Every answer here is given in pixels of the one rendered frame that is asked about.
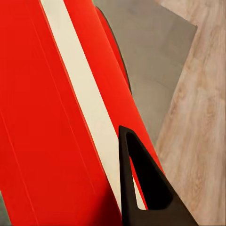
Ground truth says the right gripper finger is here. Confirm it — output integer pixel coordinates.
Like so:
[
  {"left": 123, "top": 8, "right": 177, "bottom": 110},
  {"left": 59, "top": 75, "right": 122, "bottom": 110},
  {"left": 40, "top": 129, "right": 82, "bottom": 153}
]
[{"left": 119, "top": 125, "right": 199, "bottom": 226}]

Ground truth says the radio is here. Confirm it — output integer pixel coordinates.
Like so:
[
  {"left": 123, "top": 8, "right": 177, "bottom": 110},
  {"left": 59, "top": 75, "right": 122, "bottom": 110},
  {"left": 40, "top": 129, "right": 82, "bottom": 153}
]
[{"left": 0, "top": 0, "right": 164, "bottom": 226}]

